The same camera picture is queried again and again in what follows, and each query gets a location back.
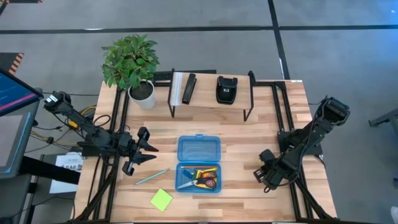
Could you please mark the teal pencil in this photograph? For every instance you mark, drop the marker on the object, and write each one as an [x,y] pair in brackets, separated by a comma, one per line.
[152,176]

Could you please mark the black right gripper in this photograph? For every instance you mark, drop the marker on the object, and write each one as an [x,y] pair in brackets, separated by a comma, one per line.
[271,169]

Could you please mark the white plant pot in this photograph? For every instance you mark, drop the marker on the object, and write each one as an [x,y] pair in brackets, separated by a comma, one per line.
[146,101]

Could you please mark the black hole punch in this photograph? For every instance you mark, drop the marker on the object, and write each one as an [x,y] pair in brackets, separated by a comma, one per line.
[227,91]

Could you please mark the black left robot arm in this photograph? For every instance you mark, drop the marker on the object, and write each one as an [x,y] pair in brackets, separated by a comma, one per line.
[99,138]

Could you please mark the green leafy plant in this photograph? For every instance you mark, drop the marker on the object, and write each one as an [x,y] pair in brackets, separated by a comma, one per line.
[130,62]

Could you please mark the black aluminium table frame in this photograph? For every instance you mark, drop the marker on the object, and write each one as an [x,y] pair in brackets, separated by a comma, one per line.
[267,83]

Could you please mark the white paper pad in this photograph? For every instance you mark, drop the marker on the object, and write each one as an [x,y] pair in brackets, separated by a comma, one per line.
[176,90]

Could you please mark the white printed paper sheet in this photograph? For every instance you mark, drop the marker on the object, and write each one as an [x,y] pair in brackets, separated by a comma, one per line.
[62,188]

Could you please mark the black cart beam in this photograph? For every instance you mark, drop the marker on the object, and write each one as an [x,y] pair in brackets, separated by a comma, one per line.
[46,169]

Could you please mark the black orange hazard-striped mat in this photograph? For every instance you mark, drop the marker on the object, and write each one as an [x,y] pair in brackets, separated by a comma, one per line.
[9,60]

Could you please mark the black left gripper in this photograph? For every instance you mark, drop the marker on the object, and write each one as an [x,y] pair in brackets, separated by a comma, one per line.
[135,149]

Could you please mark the yellow-green crayon box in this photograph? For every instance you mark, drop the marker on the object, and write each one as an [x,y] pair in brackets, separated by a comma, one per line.
[199,175]

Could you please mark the black stapler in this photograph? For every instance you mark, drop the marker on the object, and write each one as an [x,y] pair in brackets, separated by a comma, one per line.
[189,88]

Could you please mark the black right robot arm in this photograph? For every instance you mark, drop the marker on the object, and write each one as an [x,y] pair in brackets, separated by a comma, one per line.
[304,140]

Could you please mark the wooden shelf with black legs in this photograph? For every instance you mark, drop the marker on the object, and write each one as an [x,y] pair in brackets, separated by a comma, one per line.
[206,93]

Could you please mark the blue plastic pencil box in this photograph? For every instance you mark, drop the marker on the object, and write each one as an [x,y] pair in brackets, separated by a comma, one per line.
[199,148]

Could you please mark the green sticky note pad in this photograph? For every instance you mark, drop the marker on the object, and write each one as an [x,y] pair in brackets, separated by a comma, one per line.
[161,200]

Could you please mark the computer monitor with blue screen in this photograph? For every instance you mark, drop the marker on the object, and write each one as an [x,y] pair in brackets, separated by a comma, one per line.
[15,93]

